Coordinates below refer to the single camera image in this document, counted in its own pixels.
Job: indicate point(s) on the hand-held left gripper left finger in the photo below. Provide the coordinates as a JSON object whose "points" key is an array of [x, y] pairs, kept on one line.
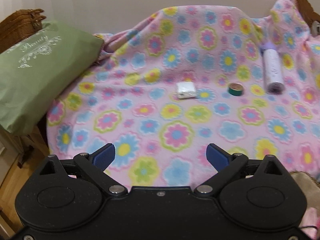
{"points": [[103, 156]]}

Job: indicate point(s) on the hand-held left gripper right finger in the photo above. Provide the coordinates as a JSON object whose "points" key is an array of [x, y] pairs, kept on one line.
{"points": [[218, 158]]}

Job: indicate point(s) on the pink floral fleece blanket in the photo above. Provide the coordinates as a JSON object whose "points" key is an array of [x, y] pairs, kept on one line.
{"points": [[175, 120]]}

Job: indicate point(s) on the green tape roll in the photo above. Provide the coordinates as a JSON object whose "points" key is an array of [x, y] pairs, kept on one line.
{"points": [[236, 91]]}

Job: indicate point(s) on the white tissue packet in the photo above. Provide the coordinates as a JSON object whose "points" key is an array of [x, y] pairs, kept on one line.
{"points": [[185, 88]]}

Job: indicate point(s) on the light wooden cabinet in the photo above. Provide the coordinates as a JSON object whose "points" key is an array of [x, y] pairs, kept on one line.
{"points": [[12, 150]]}

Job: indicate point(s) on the beige fuzzy cloth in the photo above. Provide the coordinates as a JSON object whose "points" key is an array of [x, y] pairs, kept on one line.
{"points": [[307, 187]]}

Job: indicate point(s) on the green printed cloth bag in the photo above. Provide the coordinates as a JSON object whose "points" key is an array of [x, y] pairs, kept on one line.
{"points": [[37, 80]]}

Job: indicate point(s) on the white and purple bottle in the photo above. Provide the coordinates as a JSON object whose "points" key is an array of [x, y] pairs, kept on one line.
{"points": [[273, 70]]}

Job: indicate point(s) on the brown wicker basket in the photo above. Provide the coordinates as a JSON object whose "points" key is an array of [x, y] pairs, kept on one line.
{"points": [[20, 22]]}

